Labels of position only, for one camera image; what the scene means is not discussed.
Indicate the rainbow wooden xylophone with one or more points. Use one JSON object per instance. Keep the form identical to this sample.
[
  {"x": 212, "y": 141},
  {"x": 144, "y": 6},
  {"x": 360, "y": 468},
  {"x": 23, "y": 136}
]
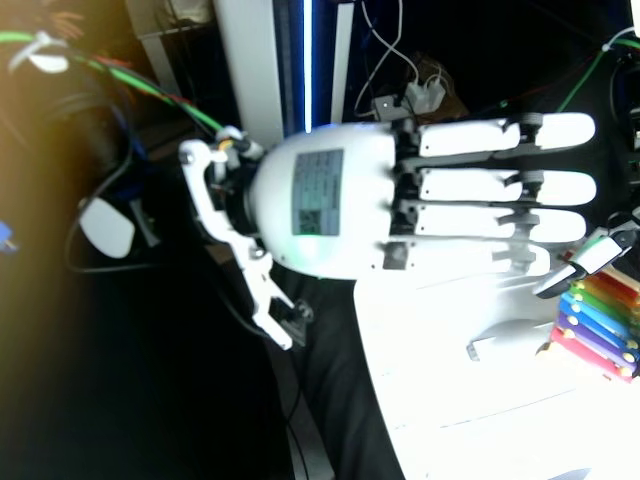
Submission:
[{"x": 590, "y": 325}]

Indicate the white table board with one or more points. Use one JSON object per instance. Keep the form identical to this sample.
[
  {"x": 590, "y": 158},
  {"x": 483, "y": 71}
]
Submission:
[{"x": 475, "y": 375}]

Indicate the floor power strip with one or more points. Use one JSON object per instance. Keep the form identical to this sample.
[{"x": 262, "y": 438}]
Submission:
[{"x": 425, "y": 97}]

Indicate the brown wooden board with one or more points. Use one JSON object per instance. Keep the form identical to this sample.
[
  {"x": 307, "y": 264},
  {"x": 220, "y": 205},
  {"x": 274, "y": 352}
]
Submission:
[{"x": 452, "y": 107}]

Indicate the white column with blue light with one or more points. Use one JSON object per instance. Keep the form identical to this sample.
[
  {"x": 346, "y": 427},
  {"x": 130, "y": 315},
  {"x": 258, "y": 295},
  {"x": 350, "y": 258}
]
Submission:
[{"x": 250, "y": 60}]

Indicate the black table cloth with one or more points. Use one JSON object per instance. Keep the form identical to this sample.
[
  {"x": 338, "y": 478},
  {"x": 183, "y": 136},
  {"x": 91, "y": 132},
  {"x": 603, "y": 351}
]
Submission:
[{"x": 340, "y": 375}]

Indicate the white metal shelf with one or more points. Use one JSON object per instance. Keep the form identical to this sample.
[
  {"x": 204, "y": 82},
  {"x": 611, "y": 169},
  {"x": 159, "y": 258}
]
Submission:
[{"x": 160, "y": 50}]

